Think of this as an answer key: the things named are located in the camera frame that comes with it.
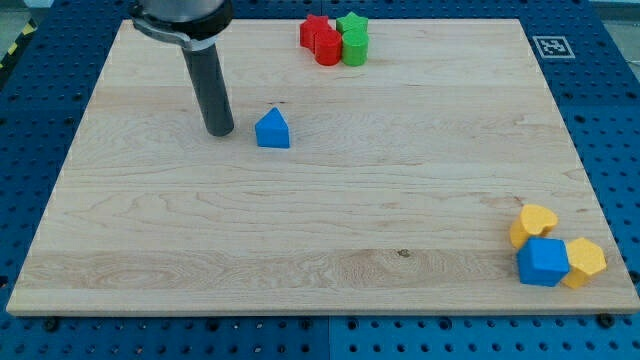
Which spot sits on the green star block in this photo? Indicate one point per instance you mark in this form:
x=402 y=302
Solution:
x=350 y=22

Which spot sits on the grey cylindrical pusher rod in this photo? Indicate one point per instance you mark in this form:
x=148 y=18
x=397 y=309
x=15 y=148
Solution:
x=209 y=86

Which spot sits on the blue cube block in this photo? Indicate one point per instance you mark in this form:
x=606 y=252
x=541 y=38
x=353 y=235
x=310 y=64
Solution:
x=542 y=262

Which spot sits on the wooden board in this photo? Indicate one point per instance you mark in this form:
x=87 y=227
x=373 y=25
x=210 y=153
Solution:
x=395 y=197

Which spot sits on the green cylinder block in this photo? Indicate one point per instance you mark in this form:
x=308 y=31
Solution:
x=355 y=47

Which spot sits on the blue triangle block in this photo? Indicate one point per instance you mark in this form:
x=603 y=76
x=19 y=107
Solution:
x=272 y=130

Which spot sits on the yellow heart block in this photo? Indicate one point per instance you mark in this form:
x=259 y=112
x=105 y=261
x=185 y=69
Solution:
x=532 y=221

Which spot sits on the yellow hexagon block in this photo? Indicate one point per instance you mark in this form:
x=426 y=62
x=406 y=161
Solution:
x=586 y=261

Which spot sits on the red star block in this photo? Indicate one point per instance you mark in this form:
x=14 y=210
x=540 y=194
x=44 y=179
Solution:
x=310 y=27

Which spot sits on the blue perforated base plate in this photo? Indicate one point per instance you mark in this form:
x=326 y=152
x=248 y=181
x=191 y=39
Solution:
x=44 y=98

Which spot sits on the white fiducial marker tag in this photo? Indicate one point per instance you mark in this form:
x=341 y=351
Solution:
x=553 y=47

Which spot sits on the red cylinder block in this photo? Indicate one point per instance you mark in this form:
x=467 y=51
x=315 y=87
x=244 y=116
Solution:
x=328 y=47

